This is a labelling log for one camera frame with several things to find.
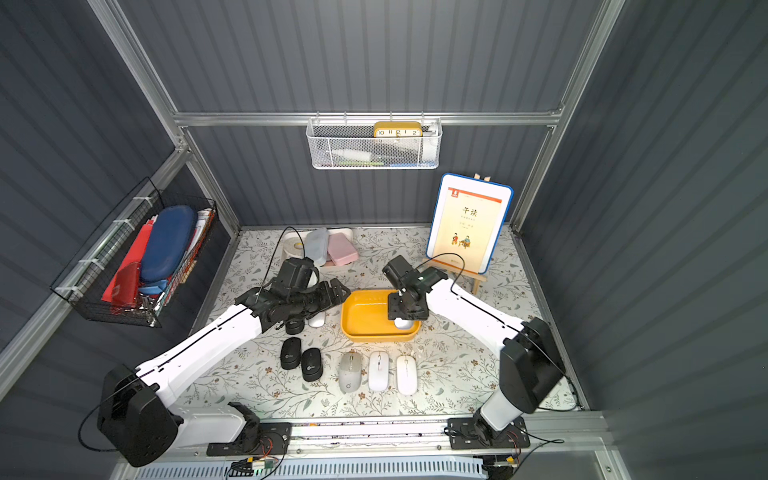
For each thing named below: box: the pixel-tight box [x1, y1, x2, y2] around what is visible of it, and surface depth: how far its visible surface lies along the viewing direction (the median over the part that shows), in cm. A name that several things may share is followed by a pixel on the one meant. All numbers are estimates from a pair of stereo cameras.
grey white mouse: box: [338, 351, 362, 393], surface depth 83 cm
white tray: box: [281, 228, 354, 283], surface depth 111 cm
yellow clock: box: [373, 121, 423, 138], surface depth 90 cm
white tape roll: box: [282, 236, 307, 259], surface depth 114 cm
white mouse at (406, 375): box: [396, 355, 418, 396], surface depth 83 cm
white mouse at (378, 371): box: [368, 351, 390, 392], surface depth 84 cm
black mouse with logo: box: [301, 347, 323, 382], surface depth 86 cm
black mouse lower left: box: [280, 337, 301, 370], surface depth 88 cm
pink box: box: [328, 233, 359, 266], surface depth 106 cm
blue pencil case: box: [140, 205, 198, 283], surface depth 75 cm
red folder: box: [101, 219, 154, 313], surface depth 68 cm
